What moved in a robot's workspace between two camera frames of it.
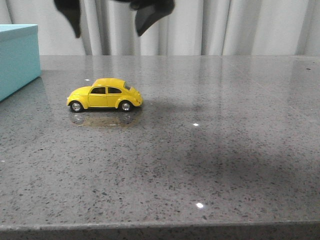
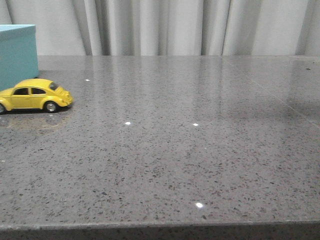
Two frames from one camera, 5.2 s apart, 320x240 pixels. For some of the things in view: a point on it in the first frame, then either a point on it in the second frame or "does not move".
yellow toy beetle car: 105,93 -> 34,93
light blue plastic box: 20,58 does not move
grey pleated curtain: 194,28 does not move
